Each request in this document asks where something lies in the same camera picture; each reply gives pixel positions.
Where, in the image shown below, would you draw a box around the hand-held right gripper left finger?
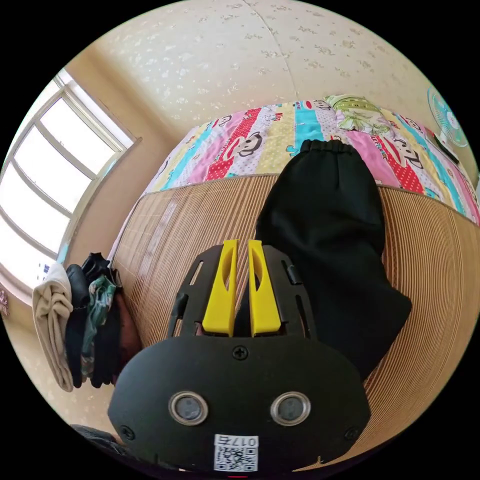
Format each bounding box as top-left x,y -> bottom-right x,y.
202,239 -> 239,337

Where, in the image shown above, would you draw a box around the window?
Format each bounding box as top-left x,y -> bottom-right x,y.
0,68 -> 140,301

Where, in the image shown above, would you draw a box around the teal fan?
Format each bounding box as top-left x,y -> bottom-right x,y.
426,86 -> 470,163

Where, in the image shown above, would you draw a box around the black pants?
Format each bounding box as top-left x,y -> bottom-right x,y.
234,139 -> 413,382

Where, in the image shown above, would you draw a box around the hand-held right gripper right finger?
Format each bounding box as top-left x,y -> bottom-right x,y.
247,239 -> 282,338

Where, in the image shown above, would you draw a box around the bed with woven mat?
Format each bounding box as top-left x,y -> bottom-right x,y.
107,98 -> 480,473

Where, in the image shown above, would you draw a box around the floral pillow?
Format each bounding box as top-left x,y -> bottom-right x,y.
324,94 -> 394,135

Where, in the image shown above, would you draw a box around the pile of clothes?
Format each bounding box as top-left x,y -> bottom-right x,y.
32,252 -> 143,393

